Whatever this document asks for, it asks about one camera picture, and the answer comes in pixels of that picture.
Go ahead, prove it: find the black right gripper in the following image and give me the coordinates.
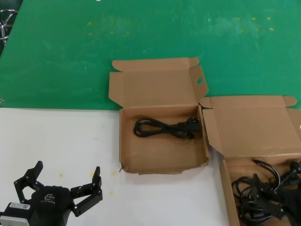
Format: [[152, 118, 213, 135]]
[[250, 173, 301, 226]]

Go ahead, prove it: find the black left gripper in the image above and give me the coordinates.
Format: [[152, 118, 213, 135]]
[[13, 161, 103, 226]]

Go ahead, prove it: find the black power cable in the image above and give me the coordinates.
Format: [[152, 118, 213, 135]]
[[253, 159, 301, 189], [231, 176, 301, 226], [133, 116, 203, 140]]

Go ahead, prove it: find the cardboard box with holed flap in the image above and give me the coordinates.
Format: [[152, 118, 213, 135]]
[[108, 56, 210, 176]]

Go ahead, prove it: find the green table mat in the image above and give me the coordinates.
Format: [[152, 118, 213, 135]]
[[0, 0, 301, 111]]

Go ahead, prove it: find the black stool with chrome base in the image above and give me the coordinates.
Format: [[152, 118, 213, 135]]
[[0, 9, 15, 45]]

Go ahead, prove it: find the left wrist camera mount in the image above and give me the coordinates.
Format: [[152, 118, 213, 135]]
[[0, 202, 32, 226]]

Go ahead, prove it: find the cardboard box holding cables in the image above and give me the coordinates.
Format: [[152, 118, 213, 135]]
[[198, 95, 301, 226]]

